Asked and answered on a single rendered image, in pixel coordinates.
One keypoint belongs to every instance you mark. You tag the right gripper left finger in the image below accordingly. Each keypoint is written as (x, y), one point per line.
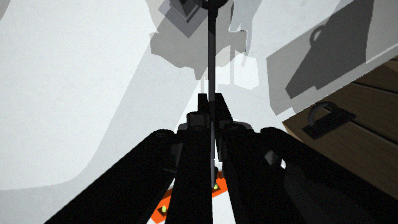
(130, 190)

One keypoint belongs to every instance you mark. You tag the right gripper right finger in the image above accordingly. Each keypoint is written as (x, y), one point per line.
(323, 191)

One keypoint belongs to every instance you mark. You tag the orange spirit level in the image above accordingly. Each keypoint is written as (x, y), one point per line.
(160, 213)

